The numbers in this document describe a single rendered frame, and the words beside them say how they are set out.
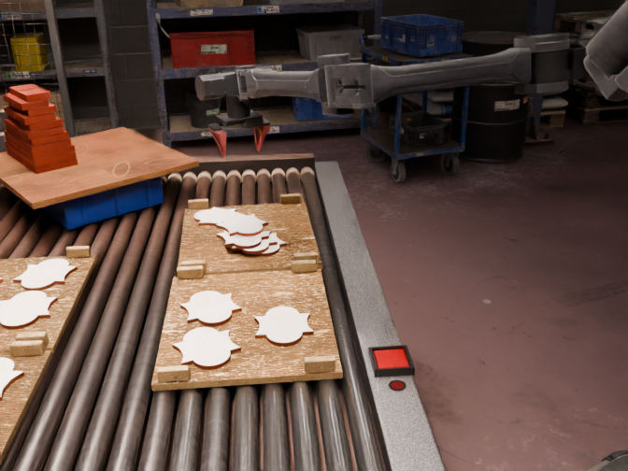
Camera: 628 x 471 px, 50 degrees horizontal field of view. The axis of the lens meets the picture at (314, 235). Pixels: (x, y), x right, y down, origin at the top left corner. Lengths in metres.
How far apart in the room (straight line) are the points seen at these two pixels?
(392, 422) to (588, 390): 1.80
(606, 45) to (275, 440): 0.76
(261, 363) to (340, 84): 0.54
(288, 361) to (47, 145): 1.09
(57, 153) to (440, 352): 1.76
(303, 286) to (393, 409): 0.44
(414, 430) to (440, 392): 1.58
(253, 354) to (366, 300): 0.33
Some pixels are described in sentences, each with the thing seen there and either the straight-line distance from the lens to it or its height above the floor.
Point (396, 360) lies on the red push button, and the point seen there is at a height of 0.93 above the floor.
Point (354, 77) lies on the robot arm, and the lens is 1.20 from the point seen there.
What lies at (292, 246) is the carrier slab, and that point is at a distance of 1.73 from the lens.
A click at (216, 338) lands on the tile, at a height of 0.95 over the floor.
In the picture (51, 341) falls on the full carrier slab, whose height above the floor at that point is 0.94.
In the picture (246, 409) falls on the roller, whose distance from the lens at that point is 1.22.
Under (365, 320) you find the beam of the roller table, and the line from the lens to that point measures 1.46.
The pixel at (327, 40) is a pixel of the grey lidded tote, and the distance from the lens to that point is 5.68.
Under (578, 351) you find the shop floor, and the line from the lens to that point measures 3.14.
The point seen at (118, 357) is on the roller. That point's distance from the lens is 1.40.
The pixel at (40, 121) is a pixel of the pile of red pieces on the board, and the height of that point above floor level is 1.19.
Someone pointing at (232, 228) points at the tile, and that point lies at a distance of 1.75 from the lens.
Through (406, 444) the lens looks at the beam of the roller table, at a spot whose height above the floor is 0.92.
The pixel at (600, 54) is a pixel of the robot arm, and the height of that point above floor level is 1.55.
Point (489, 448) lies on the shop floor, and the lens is 2.56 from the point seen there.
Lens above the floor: 1.69
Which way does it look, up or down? 25 degrees down
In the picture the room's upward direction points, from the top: 1 degrees counter-clockwise
